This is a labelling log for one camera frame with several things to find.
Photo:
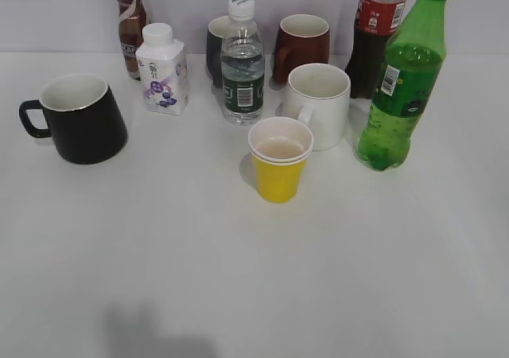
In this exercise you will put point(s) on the black mug white interior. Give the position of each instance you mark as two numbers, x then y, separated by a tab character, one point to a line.
80	114

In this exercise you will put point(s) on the green soda bottle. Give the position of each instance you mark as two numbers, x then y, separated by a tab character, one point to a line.
411	64

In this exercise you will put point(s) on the white ceramic mug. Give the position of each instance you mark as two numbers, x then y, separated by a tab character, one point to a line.
318	95

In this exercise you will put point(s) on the dark red mug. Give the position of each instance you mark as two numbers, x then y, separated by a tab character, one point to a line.
301	39

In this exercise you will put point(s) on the dark grey mug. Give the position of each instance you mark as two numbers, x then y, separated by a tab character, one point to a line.
217	30

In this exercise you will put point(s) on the yellow paper cup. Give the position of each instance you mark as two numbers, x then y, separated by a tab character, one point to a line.
280	147

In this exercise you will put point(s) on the clear water bottle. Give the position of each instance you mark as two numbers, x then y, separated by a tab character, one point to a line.
242	65

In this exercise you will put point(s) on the white blueberry yogurt bottle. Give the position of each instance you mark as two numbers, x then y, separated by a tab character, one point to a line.
163	70

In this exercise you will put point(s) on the brown coffee drink bottle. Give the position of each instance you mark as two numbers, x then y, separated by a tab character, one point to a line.
132	19

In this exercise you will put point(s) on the cola bottle red label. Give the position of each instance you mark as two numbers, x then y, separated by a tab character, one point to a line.
375	23

